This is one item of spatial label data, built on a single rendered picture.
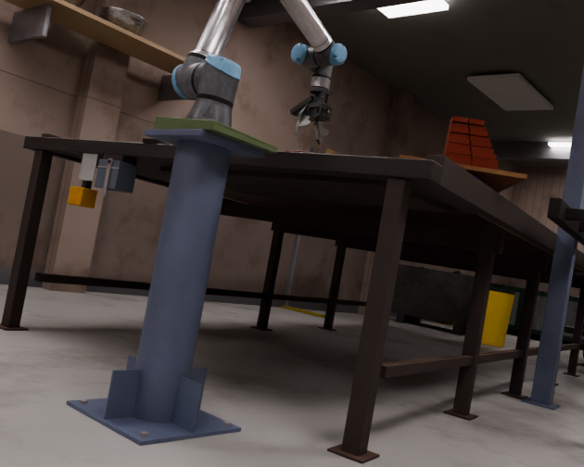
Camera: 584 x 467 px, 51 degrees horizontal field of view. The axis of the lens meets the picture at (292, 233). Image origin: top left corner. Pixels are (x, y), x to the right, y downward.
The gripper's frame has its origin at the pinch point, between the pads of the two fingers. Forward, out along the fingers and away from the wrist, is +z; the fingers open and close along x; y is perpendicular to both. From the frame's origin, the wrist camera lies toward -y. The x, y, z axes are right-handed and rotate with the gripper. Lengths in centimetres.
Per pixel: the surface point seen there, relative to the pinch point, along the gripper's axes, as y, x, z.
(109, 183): -70, -38, 29
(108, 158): -72, -39, 19
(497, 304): -110, 489, 56
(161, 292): 11, -65, 63
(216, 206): 17, -55, 35
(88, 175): -88, -38, 26
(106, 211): -294, 103, 35
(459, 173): 64, 4, 10
